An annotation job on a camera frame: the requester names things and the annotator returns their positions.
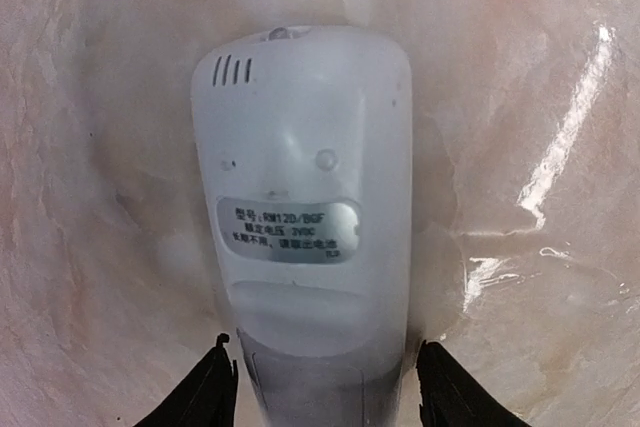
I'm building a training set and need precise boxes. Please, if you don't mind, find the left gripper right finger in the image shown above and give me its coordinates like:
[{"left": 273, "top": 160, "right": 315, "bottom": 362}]
[{"left": 416, "top": 341, "right": 510, "bottom": 426}]

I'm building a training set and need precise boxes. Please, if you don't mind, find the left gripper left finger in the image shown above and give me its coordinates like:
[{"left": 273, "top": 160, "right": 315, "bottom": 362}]
[{"left": 135, "top": 333, "right": 236, "bottom": 427}]

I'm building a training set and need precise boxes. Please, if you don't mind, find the white remote control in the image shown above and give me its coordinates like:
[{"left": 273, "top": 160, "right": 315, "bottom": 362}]
[{"left": 191, "top": 26, "right": 412, "bottom": 426}]

